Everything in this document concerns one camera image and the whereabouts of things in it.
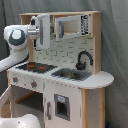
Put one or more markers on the wooden toy kitchen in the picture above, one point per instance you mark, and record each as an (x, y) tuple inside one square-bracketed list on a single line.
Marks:
[(63, 54)]

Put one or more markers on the white oven door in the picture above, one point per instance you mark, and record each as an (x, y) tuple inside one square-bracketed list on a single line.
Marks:
[(5, 103)]

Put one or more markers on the left stove knob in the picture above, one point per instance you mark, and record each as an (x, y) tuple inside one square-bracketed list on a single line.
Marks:
[(15, 79)]

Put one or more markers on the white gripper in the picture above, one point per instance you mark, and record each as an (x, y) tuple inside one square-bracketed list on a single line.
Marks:
[(39, 29)]

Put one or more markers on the white cabinet door with dispenser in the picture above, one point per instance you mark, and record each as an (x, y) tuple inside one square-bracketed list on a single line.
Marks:
[(62, 106)]

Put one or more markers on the white toy microwave door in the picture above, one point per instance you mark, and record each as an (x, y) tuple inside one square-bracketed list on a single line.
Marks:
[(67, 27)]

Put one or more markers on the stove knob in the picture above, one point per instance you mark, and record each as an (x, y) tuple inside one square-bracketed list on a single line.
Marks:
[(33, 84), (15, 79)]

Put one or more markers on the grey toy sink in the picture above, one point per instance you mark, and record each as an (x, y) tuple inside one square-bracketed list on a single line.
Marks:
[(71, 74)]

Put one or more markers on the right stove knob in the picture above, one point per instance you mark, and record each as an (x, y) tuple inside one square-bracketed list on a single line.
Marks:
[(33, 84)]

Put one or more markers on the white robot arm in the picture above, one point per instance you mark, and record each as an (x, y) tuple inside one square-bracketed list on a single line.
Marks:
[(16, 37)]

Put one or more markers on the black toy faucet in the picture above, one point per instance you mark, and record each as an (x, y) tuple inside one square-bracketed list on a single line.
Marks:
[(81, 65)]

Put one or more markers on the black toy stovetop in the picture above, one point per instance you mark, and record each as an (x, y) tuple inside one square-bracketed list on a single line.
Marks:
[(36, 67)]

